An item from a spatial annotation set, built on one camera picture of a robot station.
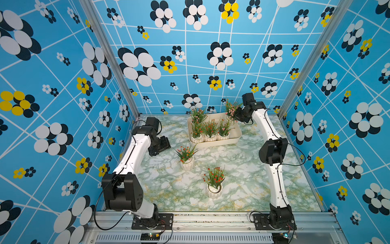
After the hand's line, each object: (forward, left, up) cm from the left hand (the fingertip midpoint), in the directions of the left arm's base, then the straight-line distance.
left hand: (167, 147), depth 84 cm
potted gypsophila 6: (-18, -26, -2) cm, 31 cm away
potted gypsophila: (+24, -17, 0) cm, 29 cm away
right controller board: (-40, -56, -15) cm, 71 cm away
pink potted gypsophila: (+22, -38, +7) cm, 44 cm away
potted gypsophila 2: (+12, -17, -2) cm, 21 cm away
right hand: (+26, -44, -1) cm, 51 cm away
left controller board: (-39, +5, -18) cm, 44 cm away
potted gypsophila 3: (+13, -25, -1) cm, 28 cm away
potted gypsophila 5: (-4, -11, -7) cm, 14 cm away
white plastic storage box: (+21, -44, -14) cm, 51 cm away
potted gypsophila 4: (+14, -33, -1) cm, 36 cm away
